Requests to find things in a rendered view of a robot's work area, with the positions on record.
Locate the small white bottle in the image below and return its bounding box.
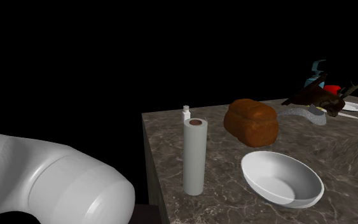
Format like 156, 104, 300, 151
181, 105, 191, 123

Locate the grey paper towel roll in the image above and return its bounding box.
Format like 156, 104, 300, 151
182, 118, 209, 197

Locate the brown bread loaf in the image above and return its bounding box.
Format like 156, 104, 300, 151
223, 98, 280, 148

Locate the white bowl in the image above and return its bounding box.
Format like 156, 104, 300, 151
240, 150, 326, 209

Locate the dark brown deer figure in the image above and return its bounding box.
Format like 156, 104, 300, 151
281, 67, 358, 118

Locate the grey speckled curved object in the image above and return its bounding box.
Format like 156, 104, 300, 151
277, 104, 327, 127

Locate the red cup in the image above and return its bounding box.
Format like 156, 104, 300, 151
322, 84, 342, 95

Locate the white knife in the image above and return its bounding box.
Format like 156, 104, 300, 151
337, 111, 358, 120

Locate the white plate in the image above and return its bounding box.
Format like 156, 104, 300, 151
341, 101, 358, 113

